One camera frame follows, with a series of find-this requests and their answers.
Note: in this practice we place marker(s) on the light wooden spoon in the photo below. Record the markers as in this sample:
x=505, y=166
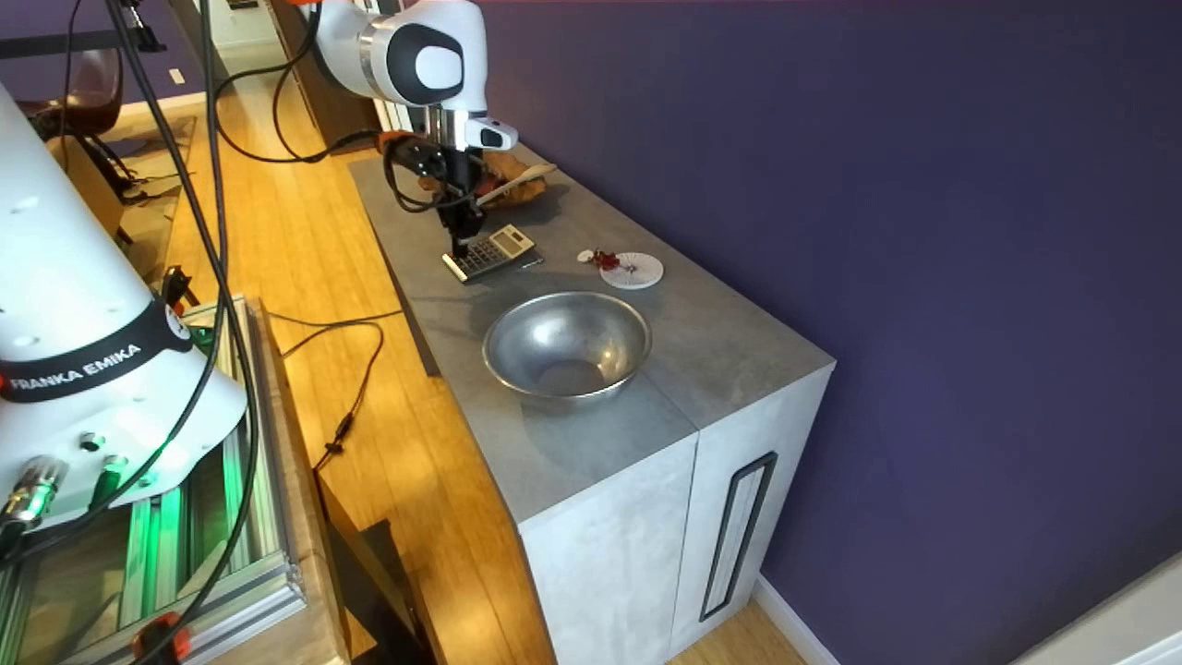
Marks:
x=510, y=186

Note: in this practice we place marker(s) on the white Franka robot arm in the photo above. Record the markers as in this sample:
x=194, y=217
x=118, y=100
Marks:
x=74, y=308

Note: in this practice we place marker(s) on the grey concrete-look cabinet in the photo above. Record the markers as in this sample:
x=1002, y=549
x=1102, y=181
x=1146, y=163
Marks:
x=641, y=493

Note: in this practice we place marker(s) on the small white round token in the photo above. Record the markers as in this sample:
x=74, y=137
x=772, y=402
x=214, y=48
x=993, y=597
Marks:
x=586, y=255

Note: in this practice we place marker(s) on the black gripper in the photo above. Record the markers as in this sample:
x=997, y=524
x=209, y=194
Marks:
x=454, y=180

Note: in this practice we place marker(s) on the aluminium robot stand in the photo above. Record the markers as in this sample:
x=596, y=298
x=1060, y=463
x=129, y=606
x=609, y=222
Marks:
x=186, y=567

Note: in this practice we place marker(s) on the grey desk calculator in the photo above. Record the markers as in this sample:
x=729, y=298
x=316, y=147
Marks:
x=501, y=250

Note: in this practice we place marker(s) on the round metal bowl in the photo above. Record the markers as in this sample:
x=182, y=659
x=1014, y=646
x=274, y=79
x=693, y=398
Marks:
x=567, y=352

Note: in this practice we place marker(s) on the dark red chair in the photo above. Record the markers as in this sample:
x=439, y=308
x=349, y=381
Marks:
x=87, y=104

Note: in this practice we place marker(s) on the small red figure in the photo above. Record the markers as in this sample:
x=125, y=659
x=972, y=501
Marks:
x=603, y=259

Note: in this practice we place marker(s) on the white round fan-pattern disc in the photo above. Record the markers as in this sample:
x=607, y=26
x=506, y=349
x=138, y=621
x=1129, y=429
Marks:
x=636, y=271

